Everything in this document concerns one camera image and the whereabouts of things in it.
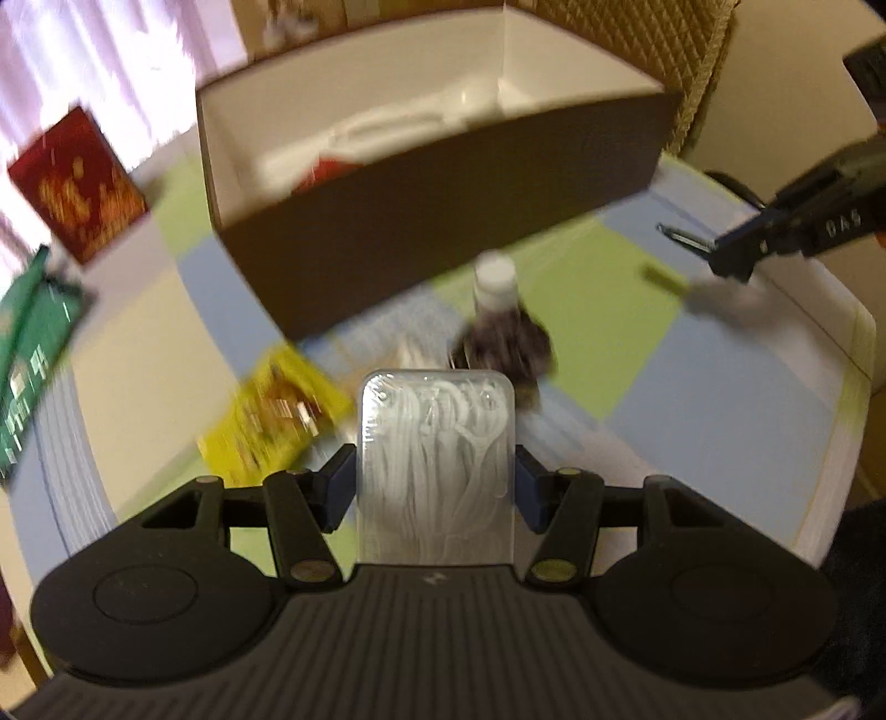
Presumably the yellow snack packet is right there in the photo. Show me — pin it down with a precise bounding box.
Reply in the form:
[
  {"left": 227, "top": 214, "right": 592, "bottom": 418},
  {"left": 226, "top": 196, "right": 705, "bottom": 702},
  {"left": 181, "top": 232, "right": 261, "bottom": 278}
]
[{"left": 198, "top": 343, "right": 352, "bottom": 487}]

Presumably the clear floss pick box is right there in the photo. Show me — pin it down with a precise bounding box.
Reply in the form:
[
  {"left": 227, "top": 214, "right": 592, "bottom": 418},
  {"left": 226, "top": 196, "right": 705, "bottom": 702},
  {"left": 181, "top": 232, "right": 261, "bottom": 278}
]
[{"left": 356, "top": 369, "right": 515, "bottom": 567}]

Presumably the red snack packet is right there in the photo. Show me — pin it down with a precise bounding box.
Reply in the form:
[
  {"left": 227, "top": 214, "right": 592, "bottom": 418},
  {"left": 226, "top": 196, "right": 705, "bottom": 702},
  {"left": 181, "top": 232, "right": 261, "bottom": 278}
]
[{"left": 293, "top": 156, "right": 362, "bottom": 193}]

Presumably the white plastic ladle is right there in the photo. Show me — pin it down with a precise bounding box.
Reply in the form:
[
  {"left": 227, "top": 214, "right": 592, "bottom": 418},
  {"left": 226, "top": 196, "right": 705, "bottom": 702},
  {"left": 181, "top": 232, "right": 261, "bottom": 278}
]
[{"left": 255, "top": 76, "right": 503, "bottom": 189}]

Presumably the cotton swabs bag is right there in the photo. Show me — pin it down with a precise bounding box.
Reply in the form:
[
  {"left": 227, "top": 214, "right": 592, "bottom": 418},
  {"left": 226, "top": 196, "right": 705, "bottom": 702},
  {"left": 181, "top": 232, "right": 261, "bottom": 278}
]
[{"left": 386, "top": 333, "right": 451, "bottom": 371}]

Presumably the quilted tan chair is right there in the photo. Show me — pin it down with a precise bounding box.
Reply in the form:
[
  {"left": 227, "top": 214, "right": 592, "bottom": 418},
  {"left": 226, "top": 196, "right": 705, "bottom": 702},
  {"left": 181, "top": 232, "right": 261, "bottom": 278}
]
[{"left": 534, "top": 0, "right": 738, "bottom": 156}]

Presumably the white pill bottle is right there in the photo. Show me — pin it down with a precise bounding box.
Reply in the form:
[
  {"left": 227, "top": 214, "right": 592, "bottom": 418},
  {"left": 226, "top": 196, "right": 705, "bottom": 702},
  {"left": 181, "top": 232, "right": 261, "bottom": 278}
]
[{"left": 473, "top": 250, "right": 519, "bottom": 312}]

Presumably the green tea package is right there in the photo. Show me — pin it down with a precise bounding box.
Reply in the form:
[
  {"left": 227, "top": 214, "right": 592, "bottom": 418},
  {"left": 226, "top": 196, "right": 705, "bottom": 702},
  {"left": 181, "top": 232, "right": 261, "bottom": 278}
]
[{"left": 2, "top": 246, "right": 89, "bottom": 480}]

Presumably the brown cardboard box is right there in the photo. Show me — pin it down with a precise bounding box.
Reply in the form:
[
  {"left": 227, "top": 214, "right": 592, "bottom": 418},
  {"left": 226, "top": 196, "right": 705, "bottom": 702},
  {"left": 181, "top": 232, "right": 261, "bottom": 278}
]
[{"left": 197, "top": 2, "right": 680, "bottom": 341}]

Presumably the red gift box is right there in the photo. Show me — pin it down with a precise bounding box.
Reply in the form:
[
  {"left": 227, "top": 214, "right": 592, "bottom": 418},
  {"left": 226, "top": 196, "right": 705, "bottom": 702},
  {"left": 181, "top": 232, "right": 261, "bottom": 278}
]
[{"left": 8, "top": 105, "right": 148, "bottom": 267}]

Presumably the pink curtain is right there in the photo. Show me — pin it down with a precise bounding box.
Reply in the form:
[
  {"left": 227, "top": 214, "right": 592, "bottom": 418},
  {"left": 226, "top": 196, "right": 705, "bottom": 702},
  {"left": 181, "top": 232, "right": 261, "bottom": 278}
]
[{"left": 0, "top": 0, "right": 251, "bottom": 264}]

